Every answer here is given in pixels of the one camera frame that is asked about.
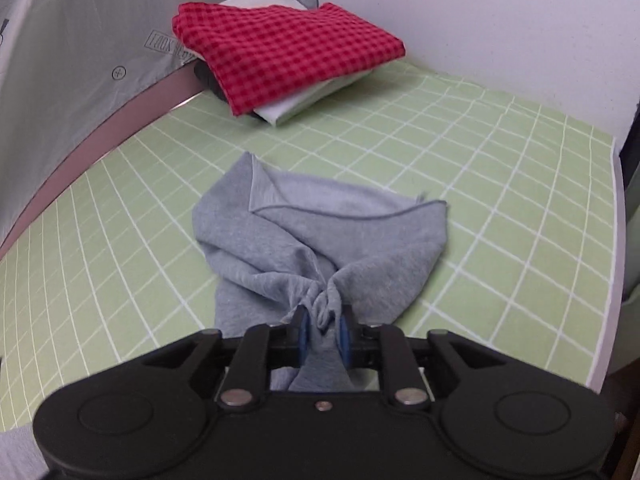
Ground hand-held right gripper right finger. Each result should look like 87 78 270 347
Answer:
336 305 496 407

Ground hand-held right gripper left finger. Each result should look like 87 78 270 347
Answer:
141 305 310 409

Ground grey sweat pants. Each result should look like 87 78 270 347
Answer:
192 151 449 393

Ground white folded cloth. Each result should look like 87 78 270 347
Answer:
197 0 373 127

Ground dark folded cloth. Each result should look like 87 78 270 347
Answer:
194 60 266 121

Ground pink bed edge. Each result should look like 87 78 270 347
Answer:
0 66 201 261

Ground red checked folded cloth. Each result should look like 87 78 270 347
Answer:
171 2 406 117

